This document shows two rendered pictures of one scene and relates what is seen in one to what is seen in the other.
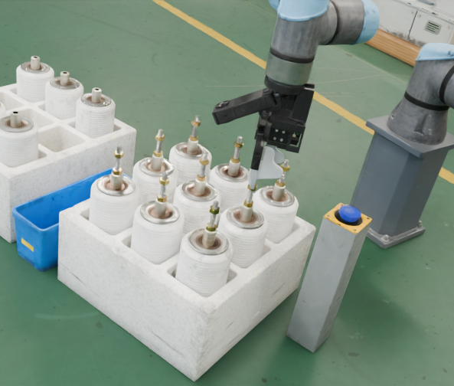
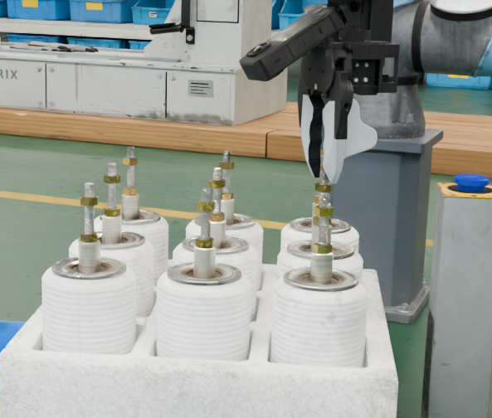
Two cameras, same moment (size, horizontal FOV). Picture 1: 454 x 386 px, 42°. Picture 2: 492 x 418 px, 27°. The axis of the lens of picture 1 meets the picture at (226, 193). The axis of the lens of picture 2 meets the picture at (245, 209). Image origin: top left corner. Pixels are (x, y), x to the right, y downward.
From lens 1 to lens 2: 0.65 m
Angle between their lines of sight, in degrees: 32
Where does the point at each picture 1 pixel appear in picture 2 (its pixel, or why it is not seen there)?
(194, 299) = (357, 373)
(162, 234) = (237, 299)
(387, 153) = (362, 172)
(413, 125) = (388, 115)
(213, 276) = (358, 330)
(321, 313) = (481, 368)
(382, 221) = (391, 283)
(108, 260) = (143, 400)
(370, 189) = not seen: hidden behind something
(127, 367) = not seen: outside the picture
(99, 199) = (85, 291)
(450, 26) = (226, 78)
